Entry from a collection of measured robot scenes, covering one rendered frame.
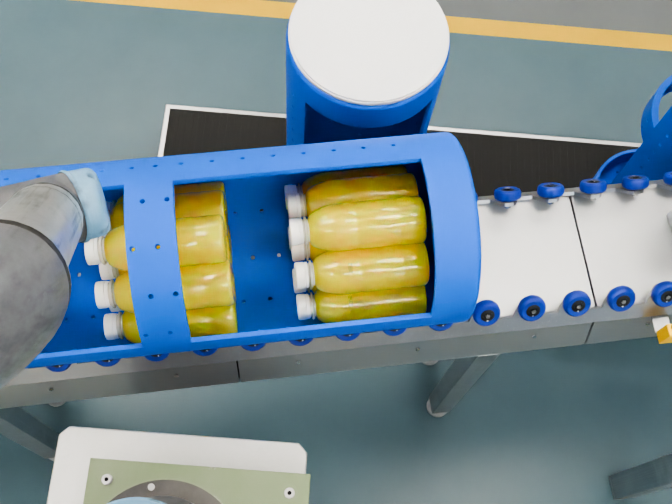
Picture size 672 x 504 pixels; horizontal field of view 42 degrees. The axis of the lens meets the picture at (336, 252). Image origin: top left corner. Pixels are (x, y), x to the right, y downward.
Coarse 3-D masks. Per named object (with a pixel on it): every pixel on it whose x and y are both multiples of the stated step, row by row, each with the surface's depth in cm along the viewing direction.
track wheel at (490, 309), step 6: (486, 300) 141; (480, 306) 140; (486, 306) 140; (492, 306) 140; (498, 306) 141; (474, 312) 141; (480, 312) 140; (486, 312) 141; (492, 312) 141; (498, 312) 141; (474, 318) 141; (480, 318) 141; (486, 318) 141; (492, 318) 141; (498, 318) 142; (480, 324) 142; (486, 324) 142; (492, 324) 142
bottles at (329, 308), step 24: (384, 168) 137; (288, 192) 136; (288, 240) 142; (408, 288) 131; (120, 312) 130; (192, 312) 128; (216, 312) 128; (312, 312) 131; (336, 312) 130; (360, 312) 130; (384, 312) 131; (408, 312) 132; (120, 336) 129; (192, 336) 129
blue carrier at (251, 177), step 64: (128, 192) 117; (256, 192) 140; (448, 192) 119; (128, 256) 114; (256, 256) 143; (448, 256) 119; (64, 320) 138; (256, 320) 137; (384, 320) 125; (448, 320) 128
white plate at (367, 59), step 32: (320, 0) 153; (352, 0) 153; (384, 0) 154; (416, 0) 154; (288, 32) 151; (320, 32) 151; (352, 32) 151; (384, 32) 151; (416, 32) 152; (448, 32) 152; (320, 64) 148; (352, 64) 149; (384, 64) 149; (416, 64) 149; (352, 96) 146; (384, 96) 147
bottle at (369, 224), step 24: (312, 216) 124; (336, 216) 123; (360, 216) 123; (384, 216) 123; (408, 216) 123; (312, 240) 124; (336, 240) 123; (360, 240) 124; (384, 240) 124; (408, 240) 125
